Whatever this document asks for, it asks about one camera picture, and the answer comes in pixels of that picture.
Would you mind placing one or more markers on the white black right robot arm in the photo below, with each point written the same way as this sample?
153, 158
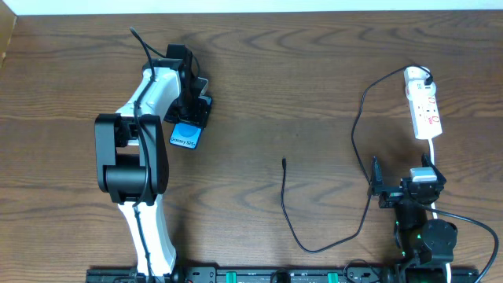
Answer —
427, 244

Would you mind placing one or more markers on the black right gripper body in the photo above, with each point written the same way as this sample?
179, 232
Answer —
397, 190

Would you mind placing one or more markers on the white power strip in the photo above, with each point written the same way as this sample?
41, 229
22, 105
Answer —
425, 117

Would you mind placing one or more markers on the blue Galaxy smartphone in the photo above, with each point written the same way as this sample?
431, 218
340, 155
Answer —
185, 135

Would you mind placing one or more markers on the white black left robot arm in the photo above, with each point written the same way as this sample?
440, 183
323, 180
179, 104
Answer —
133, 167

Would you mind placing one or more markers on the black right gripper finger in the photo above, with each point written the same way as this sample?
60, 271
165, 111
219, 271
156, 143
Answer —
377, 177
426, 162

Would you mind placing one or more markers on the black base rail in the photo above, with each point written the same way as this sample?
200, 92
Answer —
210, 274

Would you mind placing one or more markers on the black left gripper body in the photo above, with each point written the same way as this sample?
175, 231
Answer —
195, 116

